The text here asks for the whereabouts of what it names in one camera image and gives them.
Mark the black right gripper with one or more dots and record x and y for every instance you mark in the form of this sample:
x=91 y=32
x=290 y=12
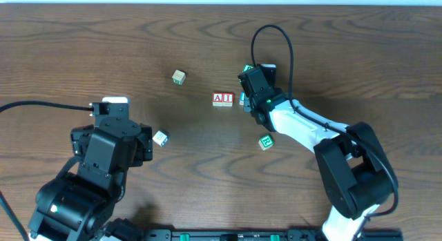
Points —
x=246 y=105

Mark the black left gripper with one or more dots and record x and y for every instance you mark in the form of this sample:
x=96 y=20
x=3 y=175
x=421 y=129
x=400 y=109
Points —
x=146 y=141

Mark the blue number 2 block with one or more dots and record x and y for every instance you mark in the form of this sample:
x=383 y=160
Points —
x=242 y=97

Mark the red letter I block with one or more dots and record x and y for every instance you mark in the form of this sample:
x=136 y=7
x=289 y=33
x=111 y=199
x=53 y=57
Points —
x=227 y=99

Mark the red letter A block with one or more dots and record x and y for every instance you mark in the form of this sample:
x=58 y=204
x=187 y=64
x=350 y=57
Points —
x=217 y=99

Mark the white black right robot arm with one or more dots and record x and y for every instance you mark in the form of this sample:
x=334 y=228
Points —
x=354 y=169

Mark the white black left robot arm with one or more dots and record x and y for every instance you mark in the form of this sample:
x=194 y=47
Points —
x=83 y=195

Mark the wooden block blue side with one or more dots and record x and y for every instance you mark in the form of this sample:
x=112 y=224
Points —
x=160 y=138

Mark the green letter P block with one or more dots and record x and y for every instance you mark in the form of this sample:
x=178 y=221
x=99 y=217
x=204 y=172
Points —
x=247 y=67

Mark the green letter R block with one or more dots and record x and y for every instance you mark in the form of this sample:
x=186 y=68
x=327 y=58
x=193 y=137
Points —
x=265 y=142

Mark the wooden block green side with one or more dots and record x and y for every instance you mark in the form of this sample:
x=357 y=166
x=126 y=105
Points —
x=179 y=77

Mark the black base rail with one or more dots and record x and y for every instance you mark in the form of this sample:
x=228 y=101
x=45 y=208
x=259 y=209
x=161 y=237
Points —
x=124 y=230

